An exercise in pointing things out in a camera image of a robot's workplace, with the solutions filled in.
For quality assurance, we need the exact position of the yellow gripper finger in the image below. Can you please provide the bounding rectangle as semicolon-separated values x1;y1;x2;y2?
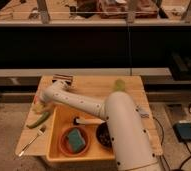
33;103;53;113

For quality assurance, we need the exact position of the orange-red apple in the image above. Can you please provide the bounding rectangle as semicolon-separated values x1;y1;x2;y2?
34;96;41;104

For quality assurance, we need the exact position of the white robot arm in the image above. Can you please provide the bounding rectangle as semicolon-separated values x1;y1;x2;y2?
39;79;161;171

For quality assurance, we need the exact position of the green plastic cup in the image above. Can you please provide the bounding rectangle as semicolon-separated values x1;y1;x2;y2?
113;79;125;91

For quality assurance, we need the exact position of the green okra pod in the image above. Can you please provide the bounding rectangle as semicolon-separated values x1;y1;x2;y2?
26;111;50;129

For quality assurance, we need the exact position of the yellow plastic bin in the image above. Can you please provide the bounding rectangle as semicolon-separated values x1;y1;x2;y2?
46;105;114;163

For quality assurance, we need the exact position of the striped brush block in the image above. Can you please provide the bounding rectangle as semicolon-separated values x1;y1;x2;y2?
52;74;73;82

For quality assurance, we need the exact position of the orange plastic bowl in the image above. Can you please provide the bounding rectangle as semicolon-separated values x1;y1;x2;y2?
58;126;90;157

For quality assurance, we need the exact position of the teal sponge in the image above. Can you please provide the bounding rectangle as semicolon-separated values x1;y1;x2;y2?
67;128;86;153

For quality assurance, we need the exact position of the dark bowl with beans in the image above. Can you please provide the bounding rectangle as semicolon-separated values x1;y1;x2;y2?
96;123;112;148

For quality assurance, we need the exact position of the black foot pedal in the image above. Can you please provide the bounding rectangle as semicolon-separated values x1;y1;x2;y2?
173;123;191;142

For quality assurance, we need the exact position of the white handled brush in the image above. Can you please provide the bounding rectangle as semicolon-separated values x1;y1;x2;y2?
73;117;105;125

